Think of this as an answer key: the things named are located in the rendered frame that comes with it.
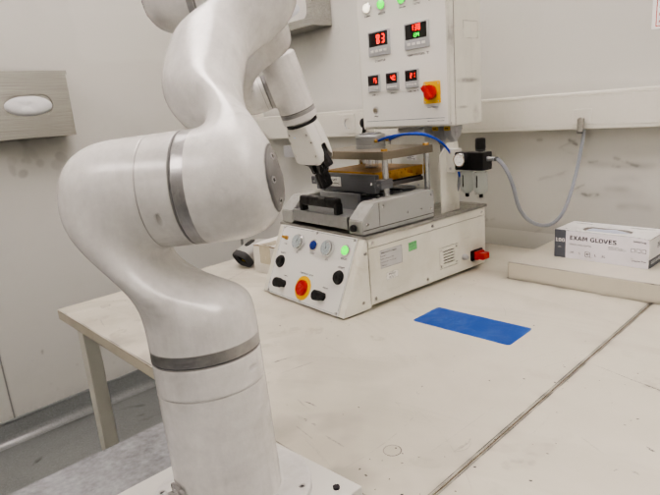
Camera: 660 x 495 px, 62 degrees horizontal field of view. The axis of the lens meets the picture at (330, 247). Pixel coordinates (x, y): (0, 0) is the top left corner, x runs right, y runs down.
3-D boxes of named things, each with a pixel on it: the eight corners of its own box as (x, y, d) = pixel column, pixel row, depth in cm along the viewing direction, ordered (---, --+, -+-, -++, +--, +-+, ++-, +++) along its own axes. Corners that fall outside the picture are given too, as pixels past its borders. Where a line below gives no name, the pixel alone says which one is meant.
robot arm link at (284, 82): (277, 120, 124) (315, 105, 124) (254, 64, 119) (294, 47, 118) (276, 113, 132) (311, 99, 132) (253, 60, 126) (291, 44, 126)
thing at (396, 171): (369, 176, 160) (367, 143, 157) (427, 180, 143) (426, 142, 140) (323, 185, 149) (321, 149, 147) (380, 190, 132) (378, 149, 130)
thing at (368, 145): (378, 172, 166) (376, 129, 163) (462, 177, 142) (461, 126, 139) (315, 184, 152) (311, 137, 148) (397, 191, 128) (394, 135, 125)
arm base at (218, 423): (192, 587, 51) (157, 406, 48) (125, 501, 66) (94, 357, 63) (345, 491, 63) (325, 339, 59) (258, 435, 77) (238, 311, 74)
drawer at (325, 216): (373, 204, 163) (371, 178, 161) (430, 210, 146) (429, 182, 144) (293, 223, 145) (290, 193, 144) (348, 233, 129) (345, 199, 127)
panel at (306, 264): (266, 291, 148) (284, 224, 149) (338, 316, 125) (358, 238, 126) (260, 290, 147) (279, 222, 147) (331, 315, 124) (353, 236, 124)
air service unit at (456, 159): (454, 193, 146) (453, 137, 142) (502, 197, 135) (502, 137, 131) (442, 196, 143) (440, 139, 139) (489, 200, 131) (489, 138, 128)
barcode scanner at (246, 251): (280, 251, 190) (277, 230, 188) (294, 254, 185) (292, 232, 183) (231, 266, 177) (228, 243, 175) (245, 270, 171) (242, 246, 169)
